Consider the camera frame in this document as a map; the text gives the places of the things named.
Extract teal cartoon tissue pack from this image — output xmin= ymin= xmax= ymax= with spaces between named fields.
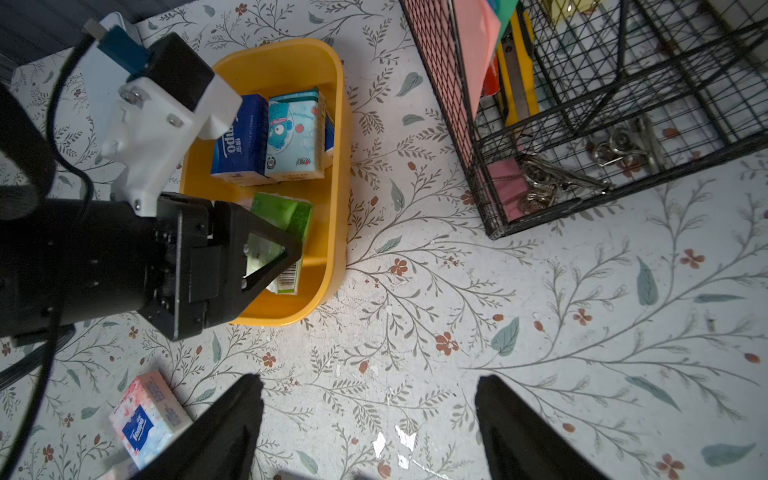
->
xmin=265 ymin=88 xmax=326 ymax=182

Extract green tissue pack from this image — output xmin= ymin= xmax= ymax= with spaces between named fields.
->
xmin=245 ymin=192 xmax=314 ymax=296

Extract dark blue tissue pack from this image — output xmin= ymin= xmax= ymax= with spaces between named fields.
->
xmin=324 ymin=115 xmax=335 ymax=153
xmin=211 ymin=94 xmax=273 ymax=187

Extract yellow utility knife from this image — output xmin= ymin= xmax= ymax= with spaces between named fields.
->
xmin=496 ymin=4 xmax=540 ymax=126

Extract metal binder clips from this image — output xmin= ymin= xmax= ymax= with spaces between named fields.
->
xmin=518 ymin=114 xmax=673 ymax=214

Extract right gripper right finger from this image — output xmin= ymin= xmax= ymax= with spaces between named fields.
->
xmin=475 ymin=375 xmax=605 ymax=480

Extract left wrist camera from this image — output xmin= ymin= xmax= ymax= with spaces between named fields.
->
xmin=84 ymin=20 xmax=242 ymax=218

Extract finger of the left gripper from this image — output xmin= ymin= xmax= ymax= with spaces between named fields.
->
xmin=237 ymin=202 xmax=303 ymax=321

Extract black wire desk organizer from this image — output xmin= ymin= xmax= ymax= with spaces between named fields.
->
xmin=402 ymin=1 xmax=767 ymax=239

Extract pink tissue pack middle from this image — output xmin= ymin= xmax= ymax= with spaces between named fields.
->
xmin=109 ymin=370 xmax=193 ymax=470

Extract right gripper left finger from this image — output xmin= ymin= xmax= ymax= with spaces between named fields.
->
xmin=134 ymin=374 xmax=264 ymax=480

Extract yellow storage box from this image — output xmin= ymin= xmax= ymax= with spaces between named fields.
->
xmin=212 ymin=39 xmax=352 ymax=327

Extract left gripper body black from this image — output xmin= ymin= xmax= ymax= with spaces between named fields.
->
xmin=1 ymin=194 xmax=226 ymax=340

